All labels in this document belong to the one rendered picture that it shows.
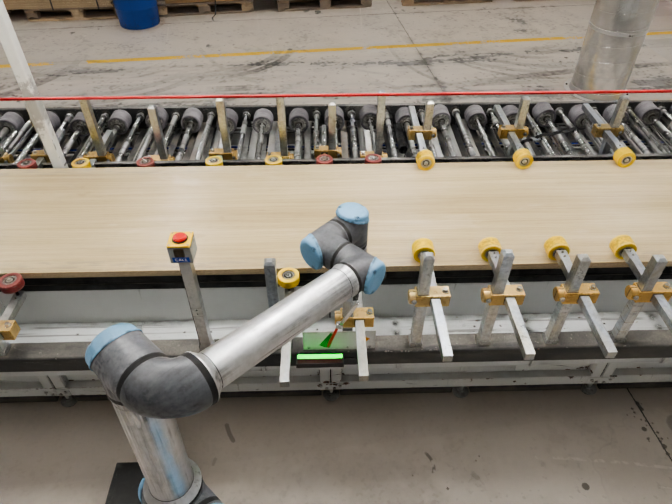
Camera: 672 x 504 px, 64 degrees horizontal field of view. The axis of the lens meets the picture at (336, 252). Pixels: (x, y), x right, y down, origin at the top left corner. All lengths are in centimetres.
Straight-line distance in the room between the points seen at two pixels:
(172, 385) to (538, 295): 159
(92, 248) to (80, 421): 96
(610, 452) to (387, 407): 101
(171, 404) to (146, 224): 134
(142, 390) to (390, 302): 129
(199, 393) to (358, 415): 167
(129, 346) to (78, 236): 128
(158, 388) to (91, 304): 128
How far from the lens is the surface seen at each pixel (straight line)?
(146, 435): 129
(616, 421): 294
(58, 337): 238
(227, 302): 215
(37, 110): 274
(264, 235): 213
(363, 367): 174
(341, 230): 141
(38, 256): 231
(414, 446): 259
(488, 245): 203
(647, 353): 233
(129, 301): 223
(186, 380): 104
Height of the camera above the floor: 227
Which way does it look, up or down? 42 degrees down
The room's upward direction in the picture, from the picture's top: straight up
